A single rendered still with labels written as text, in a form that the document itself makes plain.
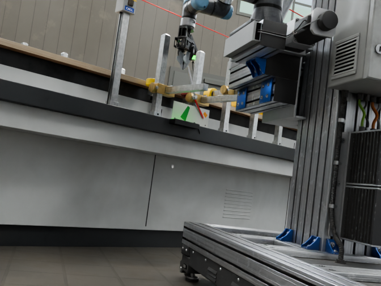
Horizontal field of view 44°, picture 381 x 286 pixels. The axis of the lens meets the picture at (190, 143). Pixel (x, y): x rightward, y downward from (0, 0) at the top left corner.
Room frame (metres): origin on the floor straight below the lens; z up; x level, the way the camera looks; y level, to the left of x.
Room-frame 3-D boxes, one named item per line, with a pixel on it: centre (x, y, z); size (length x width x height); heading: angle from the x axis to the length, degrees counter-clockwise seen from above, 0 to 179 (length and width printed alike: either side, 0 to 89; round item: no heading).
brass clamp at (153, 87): (2.42, 0.18, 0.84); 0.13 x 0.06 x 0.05; 131
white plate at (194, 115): (2.53, 0.02, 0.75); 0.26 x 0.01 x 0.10; 131
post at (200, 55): (2.57, 0.01, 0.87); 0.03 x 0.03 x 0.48; 41
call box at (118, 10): (2.23, 0.39, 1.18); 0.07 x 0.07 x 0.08; 41
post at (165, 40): (2.40, 0.20, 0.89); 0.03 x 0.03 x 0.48; 41
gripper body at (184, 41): (2.37, 0.10, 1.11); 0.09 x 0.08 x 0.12; 151
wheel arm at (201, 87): (2.36, 0.11, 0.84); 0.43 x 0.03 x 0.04; 41
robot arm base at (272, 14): (1.90, -0.24, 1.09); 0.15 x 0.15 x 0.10
